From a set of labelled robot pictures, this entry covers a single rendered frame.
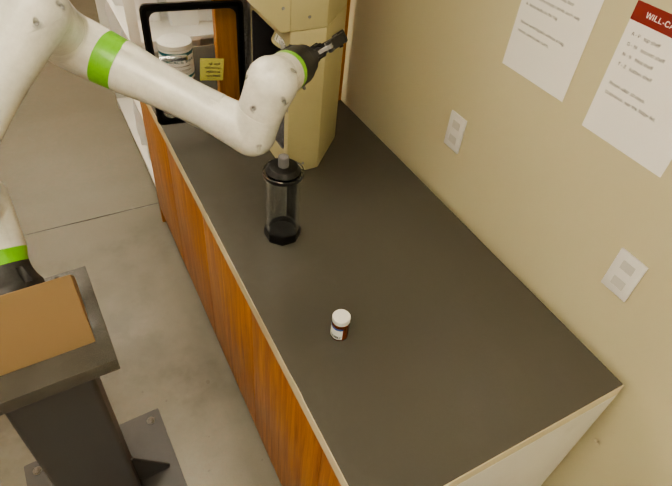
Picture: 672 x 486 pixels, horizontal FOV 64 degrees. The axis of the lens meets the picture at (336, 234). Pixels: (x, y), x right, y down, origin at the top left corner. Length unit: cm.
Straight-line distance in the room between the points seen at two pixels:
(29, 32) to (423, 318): 103
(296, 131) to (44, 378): 95
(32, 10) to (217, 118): 37
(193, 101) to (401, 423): 81
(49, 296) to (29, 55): 46
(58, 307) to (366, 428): 69
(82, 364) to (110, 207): 194
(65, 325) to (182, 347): 122
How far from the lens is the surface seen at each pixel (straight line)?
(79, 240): 304
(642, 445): 158
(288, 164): 138
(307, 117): 167
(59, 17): 115
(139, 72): 123
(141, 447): 225
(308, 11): 153
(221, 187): 171
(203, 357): 243
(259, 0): 146
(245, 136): 118
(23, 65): 114
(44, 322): 128
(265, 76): 111
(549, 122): 141
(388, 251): 153
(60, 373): 134
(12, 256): 129
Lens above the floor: 200
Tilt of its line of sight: 43 degrees down
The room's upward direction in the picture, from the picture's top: 6 degrees clockwise
